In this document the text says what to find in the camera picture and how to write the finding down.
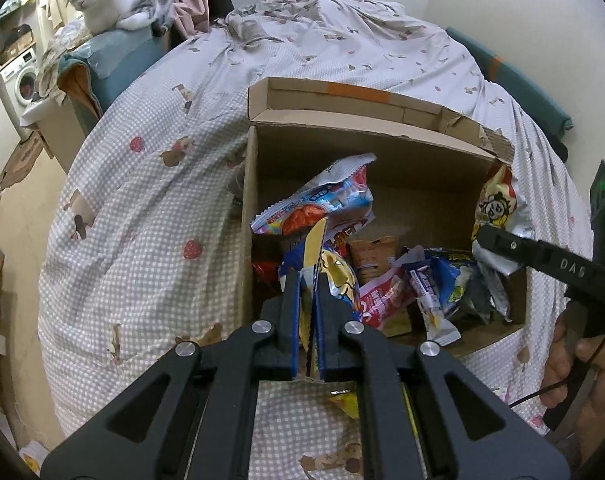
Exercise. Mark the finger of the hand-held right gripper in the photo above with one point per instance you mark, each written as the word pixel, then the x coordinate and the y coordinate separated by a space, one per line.
pixel 507 247

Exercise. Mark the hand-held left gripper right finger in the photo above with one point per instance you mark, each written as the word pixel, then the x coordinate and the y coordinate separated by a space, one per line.
pixel 320 330

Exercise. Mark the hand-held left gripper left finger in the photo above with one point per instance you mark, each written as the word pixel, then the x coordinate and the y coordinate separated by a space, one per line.
pixel 296 320

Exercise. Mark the white yellow cartoon snack packet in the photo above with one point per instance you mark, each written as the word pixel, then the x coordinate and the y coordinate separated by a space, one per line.
pixel 497 200

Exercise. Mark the white blue snack packet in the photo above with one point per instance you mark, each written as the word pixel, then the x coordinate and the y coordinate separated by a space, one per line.
pixel 322 200

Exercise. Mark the person's right hand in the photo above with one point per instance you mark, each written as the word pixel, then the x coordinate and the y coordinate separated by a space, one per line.
pixel 602 380

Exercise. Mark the blue yellow cartoon snack packet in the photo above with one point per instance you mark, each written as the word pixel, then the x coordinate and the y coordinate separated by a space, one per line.
pixel 337 272

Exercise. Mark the red white snack packet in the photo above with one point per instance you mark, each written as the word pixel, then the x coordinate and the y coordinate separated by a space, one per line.
pixel 382 300

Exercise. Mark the brown snack packet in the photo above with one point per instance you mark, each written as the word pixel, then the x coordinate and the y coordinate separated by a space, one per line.
pixel 375 257

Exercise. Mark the white stick packet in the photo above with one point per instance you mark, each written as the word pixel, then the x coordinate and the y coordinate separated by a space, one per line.
pixel 432 310

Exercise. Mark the teal headboard cushion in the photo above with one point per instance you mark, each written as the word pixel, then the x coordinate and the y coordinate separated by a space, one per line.
pixel 522 85

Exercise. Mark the checked printed blanket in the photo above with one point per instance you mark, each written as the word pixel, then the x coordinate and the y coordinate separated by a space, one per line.
pixel 157 210

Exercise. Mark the white cabinet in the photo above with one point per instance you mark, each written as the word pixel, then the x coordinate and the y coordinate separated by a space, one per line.
pixel 52 135

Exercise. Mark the teal armchair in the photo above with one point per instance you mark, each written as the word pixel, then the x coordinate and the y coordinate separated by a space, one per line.
pixel 117 65

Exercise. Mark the brown doormat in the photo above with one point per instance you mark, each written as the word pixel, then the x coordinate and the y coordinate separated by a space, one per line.
pixel 22 160

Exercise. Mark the pink hanging cloth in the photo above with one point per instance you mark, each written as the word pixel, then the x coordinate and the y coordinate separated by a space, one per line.
pixel 187 0

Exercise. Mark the beige cloth pile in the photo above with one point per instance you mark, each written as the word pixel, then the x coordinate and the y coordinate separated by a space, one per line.
pixel 57 55

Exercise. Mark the white washing machine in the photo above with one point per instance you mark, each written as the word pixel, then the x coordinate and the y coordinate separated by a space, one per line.
pixel 22 80

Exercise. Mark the small brown cardboard box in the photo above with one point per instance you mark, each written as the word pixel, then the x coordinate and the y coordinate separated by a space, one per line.
pixel 17 42

